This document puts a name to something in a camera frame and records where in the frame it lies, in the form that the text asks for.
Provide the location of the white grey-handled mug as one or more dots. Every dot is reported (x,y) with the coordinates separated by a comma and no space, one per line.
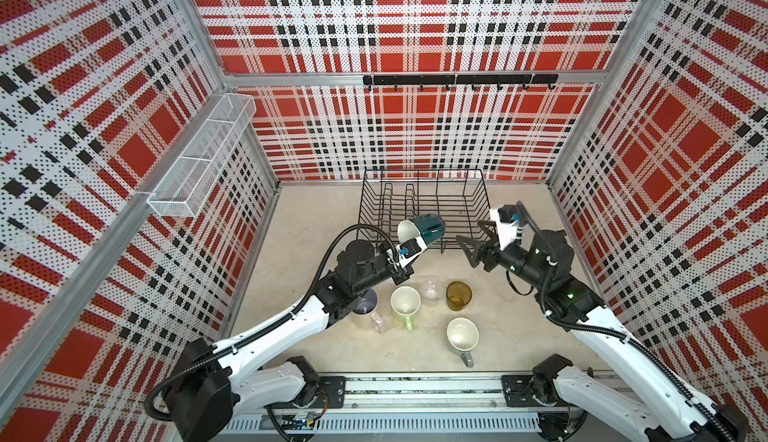
(463,337)

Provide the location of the dark green mug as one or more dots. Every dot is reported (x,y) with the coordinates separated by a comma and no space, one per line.
(429,227)

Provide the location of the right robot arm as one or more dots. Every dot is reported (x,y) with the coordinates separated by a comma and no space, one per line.
(664,406)

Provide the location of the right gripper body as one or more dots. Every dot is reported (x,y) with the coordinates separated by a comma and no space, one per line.
(515,260)

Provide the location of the black wall hook rail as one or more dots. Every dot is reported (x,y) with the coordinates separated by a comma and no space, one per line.
(449,80)

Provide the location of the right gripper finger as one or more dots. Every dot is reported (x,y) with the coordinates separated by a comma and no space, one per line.
(473,249)
(488,227)

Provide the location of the white wire wall basket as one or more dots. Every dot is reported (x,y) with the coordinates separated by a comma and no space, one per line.
(185,187)

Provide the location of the purple iridescent mug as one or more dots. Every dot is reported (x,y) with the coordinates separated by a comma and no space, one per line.
(365,315)

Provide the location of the light green mug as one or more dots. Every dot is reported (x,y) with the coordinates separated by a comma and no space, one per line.
(406,302)

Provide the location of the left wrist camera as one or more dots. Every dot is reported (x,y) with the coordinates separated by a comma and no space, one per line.
(409,250)

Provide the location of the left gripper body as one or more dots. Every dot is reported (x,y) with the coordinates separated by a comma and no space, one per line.
(382,269)

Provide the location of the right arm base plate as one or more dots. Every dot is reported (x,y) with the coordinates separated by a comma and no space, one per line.
(531,391)

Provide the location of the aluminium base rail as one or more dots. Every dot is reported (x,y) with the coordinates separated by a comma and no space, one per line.
(442,402)

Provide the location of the clear glass cup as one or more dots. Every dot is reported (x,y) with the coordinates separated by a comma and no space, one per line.
(431,292)

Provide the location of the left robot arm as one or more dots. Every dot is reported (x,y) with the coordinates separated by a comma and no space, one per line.
(213,382)

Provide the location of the amber glass cup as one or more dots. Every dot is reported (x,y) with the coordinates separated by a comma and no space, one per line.
(458,295)

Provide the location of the black wire dish rack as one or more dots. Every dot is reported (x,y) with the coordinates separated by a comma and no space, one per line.
(459,197)

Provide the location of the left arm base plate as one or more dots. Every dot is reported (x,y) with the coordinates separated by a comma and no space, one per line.
(326,392)

